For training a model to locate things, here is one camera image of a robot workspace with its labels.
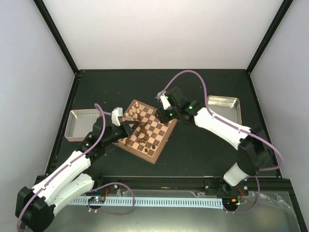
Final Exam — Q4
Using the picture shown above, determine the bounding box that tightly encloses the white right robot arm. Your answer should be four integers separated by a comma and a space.
155, 87, 271, 195

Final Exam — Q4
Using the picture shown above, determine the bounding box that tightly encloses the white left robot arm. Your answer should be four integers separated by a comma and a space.
15, 118, 139, 232

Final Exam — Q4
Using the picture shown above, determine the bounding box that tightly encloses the pile of brown chess pieces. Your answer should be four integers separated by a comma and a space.
125, 115, 149, 146

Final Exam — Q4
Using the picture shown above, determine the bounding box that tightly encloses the wooden chess board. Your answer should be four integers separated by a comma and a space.
117, 100, 177, 164

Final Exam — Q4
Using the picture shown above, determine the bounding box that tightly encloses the gold metal tin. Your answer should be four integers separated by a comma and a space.
208, 96, 242, 124

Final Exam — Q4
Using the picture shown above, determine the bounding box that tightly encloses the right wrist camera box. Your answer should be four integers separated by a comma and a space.
156, 90, 171, 110

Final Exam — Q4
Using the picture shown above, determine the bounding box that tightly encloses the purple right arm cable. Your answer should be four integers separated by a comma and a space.
156, 70, 283, 215

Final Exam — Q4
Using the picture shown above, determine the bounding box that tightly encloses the white slotted cable duct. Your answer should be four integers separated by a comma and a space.
70, 196, 223, 209

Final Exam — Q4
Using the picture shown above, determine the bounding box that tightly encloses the black corner frame post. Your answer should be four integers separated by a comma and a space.
33, 0, 79, 74
246, 0, 293, 74

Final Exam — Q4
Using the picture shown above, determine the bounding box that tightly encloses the black right corner frame post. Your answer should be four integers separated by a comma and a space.
246, 0, 293, 74

